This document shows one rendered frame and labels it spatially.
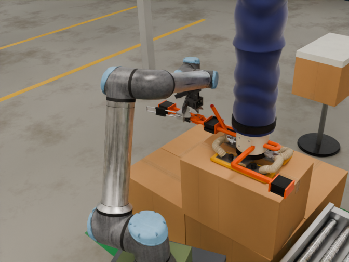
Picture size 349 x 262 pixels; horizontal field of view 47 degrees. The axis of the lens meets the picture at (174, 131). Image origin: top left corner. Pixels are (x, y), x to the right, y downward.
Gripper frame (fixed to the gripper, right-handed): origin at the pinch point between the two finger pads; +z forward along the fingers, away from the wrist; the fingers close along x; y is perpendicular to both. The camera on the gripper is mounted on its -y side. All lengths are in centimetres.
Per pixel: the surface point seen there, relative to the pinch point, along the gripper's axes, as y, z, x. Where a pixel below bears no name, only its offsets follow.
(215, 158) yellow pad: 28.1, 10.5, -12.7
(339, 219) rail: 86, 51, 28
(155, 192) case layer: -16, 53, -19
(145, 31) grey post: -225, 37, 184
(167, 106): -16.0, -2.8, -1.8
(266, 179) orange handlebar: 65, -1, -25
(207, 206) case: 30, 37, -22
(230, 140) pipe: 29.0, 4.7, -0.7
